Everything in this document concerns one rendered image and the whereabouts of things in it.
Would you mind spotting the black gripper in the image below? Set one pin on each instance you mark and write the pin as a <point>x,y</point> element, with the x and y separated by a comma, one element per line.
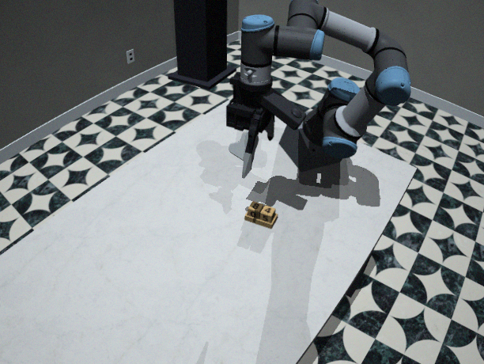
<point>244,113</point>

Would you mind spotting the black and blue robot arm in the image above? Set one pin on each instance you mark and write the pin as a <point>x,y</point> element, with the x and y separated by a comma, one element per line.
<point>302,39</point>

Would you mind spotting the tan cube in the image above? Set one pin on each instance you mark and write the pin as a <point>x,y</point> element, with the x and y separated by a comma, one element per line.
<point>267,214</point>
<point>255,209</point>

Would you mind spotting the tan wooden tray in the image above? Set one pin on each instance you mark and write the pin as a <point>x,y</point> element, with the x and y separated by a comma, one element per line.
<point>261,222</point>

